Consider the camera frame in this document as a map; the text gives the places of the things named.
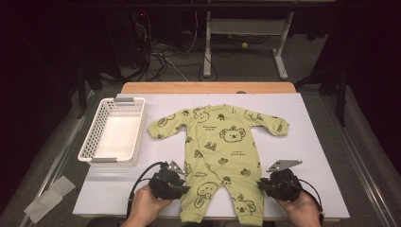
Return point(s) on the white table mat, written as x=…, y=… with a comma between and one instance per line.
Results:
x=299, y=151

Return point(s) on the person's right hand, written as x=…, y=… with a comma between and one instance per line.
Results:
x=302, y=213

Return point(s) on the white perforated plastic basket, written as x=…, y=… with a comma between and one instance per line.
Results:
x=119, y=108

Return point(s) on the person's left hand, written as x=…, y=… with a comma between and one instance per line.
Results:
x=145, y=208

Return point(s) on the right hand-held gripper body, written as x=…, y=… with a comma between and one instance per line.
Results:
x=283, y=187

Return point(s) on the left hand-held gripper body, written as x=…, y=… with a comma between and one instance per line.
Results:
x=165, y=186

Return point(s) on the yellow tennis ball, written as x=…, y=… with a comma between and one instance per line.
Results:
x=244, y=45

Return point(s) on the metal floor rail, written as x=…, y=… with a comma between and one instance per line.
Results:
x=364, y=176
x=56, y=162

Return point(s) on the black stand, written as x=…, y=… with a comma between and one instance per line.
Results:
x=341, y=101
x=81, y=91

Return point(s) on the dark box with red light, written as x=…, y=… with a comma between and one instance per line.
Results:
x=126, y=34

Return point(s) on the green printed baby romper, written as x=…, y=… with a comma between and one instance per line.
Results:
x=220, y=157

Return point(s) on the white metal desk frame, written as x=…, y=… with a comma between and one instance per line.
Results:
x=249, y=26

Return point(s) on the grey tape patch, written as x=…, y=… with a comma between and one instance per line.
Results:
x=47, y=198

